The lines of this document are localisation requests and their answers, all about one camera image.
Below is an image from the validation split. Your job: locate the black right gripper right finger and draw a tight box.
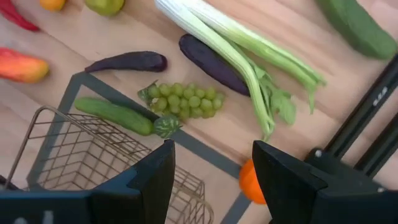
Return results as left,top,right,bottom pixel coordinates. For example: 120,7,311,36
252,139,398,224

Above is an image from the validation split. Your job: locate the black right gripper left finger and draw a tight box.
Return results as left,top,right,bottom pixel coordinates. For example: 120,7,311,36
0,139,177,224

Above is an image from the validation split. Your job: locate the small orange fruit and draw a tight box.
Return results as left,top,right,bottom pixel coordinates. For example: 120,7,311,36
238,158,267,205

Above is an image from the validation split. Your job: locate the green cucumber with striped end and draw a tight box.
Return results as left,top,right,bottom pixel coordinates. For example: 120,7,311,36
73,96,183,140

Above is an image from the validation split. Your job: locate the green grape bunch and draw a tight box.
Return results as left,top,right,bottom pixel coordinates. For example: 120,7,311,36
137,80,226,122

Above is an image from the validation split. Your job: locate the small tapered purple eggplant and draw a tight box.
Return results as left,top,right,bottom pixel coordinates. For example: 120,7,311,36
84,50,169,74

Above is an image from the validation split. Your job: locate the large dark purple eggplant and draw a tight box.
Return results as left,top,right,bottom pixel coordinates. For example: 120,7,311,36
178,33,251,97

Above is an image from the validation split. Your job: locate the large dark green cucumber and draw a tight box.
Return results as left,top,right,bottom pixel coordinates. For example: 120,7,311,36
315,0,398,60

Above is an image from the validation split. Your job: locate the yellow-green apple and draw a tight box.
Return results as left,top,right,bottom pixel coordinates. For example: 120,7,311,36
84,0,126,17

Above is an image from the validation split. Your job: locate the long red chili pepper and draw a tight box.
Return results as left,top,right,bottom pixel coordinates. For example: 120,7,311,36
0,0,40,32

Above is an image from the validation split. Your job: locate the yellow lemon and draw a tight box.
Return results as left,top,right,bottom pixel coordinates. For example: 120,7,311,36
39,0,68,12

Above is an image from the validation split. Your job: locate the celery stalk bunch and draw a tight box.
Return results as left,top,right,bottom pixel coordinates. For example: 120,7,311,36
154,0,327,142

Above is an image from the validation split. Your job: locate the wire mesh basket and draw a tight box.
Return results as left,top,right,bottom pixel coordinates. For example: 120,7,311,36
2,105,215,224

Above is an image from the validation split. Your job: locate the wire basket on tray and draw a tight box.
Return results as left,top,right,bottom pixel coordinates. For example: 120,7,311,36
26,71,252,224

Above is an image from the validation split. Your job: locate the black aluminium table frame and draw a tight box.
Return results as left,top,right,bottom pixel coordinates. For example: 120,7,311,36
306,54,398,191

